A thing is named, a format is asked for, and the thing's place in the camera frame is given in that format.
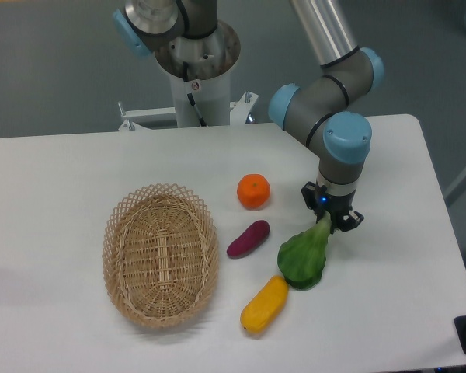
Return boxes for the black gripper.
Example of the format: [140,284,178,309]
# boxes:
[301,181,364,234]

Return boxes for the orange tangerine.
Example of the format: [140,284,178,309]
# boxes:
[237,173,271,210]

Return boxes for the black cable on pedestal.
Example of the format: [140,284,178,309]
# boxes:
[181,61,209,127]

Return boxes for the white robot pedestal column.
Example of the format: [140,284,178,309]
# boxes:
[169,73,231,128]

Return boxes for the oval wicker basket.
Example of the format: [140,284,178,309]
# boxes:
[102,183,219,329]

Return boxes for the purple sweet potato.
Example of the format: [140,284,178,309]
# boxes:
[226,220,270,259]

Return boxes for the green bok choy vegetable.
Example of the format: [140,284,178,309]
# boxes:
[276,214,331,290]

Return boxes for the yellow mango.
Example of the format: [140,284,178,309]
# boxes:
[240,276,289,334]

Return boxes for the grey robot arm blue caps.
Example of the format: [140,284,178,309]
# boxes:
[113,1,384,232]

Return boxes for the white metal base frame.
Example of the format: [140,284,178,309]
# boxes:
[117,91,259,131]

